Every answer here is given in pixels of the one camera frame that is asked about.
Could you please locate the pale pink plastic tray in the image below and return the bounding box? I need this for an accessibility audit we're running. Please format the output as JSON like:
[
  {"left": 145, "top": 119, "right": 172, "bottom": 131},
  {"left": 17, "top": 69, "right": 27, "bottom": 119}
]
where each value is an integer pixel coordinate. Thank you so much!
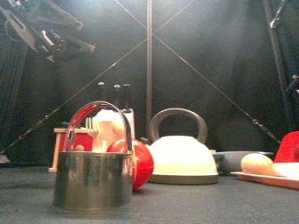
[{"left": 229, "top": 171, "right": 299, "bottom": 191}]

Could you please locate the diagonal brace wire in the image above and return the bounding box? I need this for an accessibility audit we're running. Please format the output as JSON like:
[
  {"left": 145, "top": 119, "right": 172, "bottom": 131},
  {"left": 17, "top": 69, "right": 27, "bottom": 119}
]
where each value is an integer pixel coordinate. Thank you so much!
[
  {"left": 0, "top": 0, "right": 196, "bottom": 155},
  {"left": 112, "top": 0, "right": 281, "bottom": 144}
]

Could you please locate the beige toy egg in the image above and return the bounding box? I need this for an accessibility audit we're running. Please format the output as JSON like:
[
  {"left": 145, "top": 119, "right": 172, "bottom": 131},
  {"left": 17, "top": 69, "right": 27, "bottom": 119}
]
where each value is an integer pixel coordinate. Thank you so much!
[{"left": 239, "top": 152, "right": 276, "bottom": 176}]

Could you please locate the white plastic toy fork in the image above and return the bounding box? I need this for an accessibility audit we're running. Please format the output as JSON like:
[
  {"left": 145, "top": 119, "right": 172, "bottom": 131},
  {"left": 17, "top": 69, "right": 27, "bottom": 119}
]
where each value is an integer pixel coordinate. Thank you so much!
[{"left": 84, "top": 116, "right": 100, "bottom": 152}]

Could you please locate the wooden dish rack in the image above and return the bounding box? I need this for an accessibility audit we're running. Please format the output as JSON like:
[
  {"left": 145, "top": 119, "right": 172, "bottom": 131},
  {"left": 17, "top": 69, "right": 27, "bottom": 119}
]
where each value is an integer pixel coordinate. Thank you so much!
[{"left": 48, "top": 127, "right": 96, "bottom": 173}]

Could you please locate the slanted metal frame pole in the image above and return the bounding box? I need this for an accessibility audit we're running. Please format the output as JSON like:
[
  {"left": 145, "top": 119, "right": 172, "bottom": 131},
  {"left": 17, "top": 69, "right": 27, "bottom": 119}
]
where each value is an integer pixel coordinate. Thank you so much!
[{"left": 261, "top": 0, "right": 295, "bottom": 132}]

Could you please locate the black-handled toy knife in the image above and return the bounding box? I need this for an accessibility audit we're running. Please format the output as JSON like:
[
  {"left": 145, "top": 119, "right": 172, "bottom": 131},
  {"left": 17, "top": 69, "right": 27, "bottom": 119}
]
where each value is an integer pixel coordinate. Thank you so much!
[
  {"left": 97, "top": 81, "right": 108, "bottom": 110},
  {"left": 112, "top": 84, "right": 123, "bottom": 111},
  {"left": 121, "top": 83, "right": 133, "bottom": 112}
]

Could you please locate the steel pot with bail handle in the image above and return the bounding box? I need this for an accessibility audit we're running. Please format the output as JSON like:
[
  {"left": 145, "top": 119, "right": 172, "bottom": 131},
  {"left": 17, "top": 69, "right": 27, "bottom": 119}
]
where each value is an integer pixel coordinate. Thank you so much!
[{"left": 51, "top": 101, "right": 136, "bottom": 212}]

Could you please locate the white toy iron red handle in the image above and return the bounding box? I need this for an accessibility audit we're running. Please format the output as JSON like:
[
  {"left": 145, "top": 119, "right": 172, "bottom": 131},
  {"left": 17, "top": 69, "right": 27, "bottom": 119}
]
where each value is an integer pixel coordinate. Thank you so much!
[{"left": 272, "top": 130, "right": 299, "bottom": 179}]

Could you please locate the grey toy bowl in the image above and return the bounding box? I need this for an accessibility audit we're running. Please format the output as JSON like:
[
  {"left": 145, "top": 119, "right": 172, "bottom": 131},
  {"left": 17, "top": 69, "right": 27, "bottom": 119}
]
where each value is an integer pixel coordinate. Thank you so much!
[{"left": 212, "top": 150, "right": 275, "bottom": 176}]

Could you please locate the white knife block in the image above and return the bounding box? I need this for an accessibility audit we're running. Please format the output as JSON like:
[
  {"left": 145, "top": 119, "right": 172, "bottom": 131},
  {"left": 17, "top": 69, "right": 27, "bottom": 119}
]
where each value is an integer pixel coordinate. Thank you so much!
[{"left": 92, "top": 108, "right": 136, "bottom": 152}]

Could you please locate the white kettle with grey handle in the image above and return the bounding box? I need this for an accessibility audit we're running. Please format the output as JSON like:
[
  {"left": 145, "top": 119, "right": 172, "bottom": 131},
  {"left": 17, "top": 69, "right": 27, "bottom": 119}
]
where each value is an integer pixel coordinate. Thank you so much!
[{"left": 145, "top": 108, "right": 220, "bottom": 186}]

